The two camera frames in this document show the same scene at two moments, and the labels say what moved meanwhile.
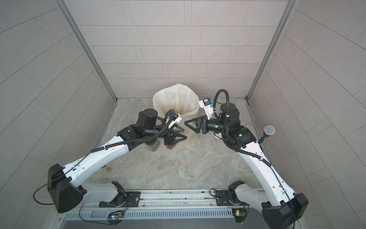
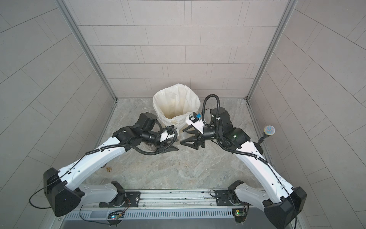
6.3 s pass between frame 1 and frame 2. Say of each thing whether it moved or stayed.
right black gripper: moved
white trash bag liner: stayed
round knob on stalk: stayed
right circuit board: stayed
